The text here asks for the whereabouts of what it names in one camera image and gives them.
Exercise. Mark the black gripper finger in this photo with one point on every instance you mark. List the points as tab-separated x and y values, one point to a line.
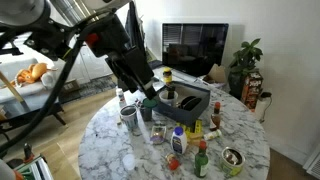
149	90

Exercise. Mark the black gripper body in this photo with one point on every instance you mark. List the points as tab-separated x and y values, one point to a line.
108	37

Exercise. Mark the large clear plastic cup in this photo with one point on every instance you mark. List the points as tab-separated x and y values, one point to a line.
171	102

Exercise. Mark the grey metal cup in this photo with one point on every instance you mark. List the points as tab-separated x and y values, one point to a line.
128	115

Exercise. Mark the green plastic lid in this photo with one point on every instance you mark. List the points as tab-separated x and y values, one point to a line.
149	103

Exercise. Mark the dark grey cup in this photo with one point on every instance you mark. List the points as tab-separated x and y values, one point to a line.
146	113

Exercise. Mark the navy blue cardboard box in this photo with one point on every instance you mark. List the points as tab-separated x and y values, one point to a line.
180	115

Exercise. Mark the black round object in box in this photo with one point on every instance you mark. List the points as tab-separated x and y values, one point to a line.
189	103

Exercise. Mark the small clear plastic cup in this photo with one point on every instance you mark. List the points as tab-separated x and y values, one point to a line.
129	162

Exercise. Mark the orange snack box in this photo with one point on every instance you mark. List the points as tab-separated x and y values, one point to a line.
251	89

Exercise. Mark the yellow lid supplement jar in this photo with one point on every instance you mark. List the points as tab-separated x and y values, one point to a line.
167	75

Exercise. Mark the dark hanging jacket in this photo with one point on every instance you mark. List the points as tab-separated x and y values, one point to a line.
134	31

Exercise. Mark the white spray bottle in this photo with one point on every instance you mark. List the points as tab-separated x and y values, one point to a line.
121	97

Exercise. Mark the snack packet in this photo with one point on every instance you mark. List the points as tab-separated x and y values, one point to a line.
158	133

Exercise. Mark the white bottle blue cap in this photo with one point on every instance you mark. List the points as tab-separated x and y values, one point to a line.
179	140

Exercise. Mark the black computer monitor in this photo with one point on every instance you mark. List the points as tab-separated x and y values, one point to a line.
193	48

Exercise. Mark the brown paper bag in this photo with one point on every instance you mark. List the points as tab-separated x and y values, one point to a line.
216	75

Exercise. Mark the hot sauce bottle red cap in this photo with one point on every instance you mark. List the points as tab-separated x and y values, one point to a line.
215	117

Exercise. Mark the small red cap bottle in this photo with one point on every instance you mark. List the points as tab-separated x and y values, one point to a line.
173	162

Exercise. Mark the small white green bottle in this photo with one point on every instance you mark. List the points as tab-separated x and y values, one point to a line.
212	135

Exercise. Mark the orange plush toy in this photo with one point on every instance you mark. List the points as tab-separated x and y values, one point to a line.
35	72

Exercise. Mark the green glass bottle red cap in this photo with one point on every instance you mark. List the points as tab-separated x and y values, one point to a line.
201	160

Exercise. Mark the grey sofa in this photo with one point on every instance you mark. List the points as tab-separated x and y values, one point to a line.
34	95

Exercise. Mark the potted green plant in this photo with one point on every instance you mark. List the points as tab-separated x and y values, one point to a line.
244	61

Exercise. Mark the green open tin can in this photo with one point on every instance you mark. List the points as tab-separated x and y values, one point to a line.
231	161

